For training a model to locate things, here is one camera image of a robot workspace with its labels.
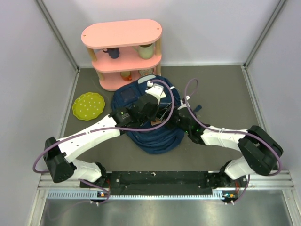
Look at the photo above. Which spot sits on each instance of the navy blue student backpack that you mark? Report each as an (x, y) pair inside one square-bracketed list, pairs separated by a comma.
[(159, 138)]

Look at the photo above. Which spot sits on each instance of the aluminium frame rail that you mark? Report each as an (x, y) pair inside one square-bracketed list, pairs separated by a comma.
[(264, 201)]

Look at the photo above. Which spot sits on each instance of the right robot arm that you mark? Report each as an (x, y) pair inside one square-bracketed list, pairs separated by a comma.
[(260, 152)]

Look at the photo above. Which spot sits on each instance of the dark blue mug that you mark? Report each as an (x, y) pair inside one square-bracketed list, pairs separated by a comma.
[(113, 52)]

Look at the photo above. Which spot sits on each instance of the patterned ceramic bowl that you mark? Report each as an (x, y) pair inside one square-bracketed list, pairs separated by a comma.
[(145, 72)]

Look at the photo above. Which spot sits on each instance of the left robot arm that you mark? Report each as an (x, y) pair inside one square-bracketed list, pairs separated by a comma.
[(61, 159)]

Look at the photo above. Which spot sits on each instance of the small orange cup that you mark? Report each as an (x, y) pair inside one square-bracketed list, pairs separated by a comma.
[(126, 75)]

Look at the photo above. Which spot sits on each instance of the pale green mug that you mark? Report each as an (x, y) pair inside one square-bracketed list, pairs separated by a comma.
[(145, 51)]

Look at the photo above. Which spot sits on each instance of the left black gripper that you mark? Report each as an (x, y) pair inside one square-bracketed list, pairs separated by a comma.
[(153, 117)]

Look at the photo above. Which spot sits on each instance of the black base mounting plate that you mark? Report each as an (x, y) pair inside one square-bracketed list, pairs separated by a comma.
[(202, 179)]

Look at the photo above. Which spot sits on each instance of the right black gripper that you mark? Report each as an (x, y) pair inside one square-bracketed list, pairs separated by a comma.
[(172, 125)]

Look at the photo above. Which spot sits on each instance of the green polka dot plate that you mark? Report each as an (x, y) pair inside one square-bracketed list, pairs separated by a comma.
[(88, 106)]

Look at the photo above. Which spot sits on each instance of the pink three-tier wooden shelf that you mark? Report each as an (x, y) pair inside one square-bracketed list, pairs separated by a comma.
[(123, 35)]

